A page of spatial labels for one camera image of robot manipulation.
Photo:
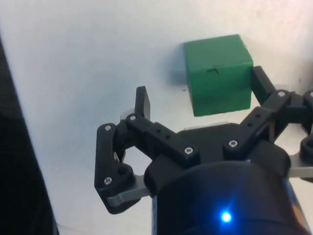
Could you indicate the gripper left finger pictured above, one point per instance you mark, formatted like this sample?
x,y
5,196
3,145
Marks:
x,y
156,140

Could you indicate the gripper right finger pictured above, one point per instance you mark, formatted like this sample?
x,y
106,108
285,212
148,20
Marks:
x,y
271,117

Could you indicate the green cube block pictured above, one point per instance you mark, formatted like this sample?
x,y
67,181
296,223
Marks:
x,y
220,80

